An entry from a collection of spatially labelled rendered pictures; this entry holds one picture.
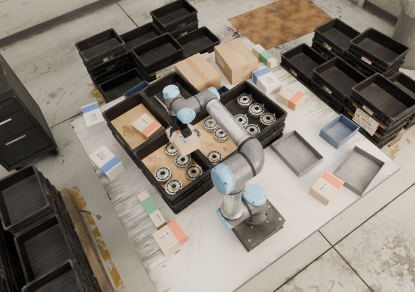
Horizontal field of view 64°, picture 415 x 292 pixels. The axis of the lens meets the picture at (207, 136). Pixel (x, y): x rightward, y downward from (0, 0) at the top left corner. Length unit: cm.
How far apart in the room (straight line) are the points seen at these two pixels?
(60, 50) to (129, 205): 281
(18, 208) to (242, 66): 186
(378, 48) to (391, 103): 64
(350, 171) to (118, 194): 144
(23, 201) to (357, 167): 224
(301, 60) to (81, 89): 233
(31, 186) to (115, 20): 269
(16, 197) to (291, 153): 193
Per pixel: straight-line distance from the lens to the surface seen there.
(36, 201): 264
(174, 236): 190
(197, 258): 193
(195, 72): 247
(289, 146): 226
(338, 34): 367
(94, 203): 303
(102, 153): 226
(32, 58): 459
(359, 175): 225
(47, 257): 256
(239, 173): 128
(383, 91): 306
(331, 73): 324
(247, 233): 186
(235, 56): 258
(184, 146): 175
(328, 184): 208
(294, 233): 199
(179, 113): 149
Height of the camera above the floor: 255
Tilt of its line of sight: 54 degrees down
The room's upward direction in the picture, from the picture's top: 7 degrees counter-clockwise
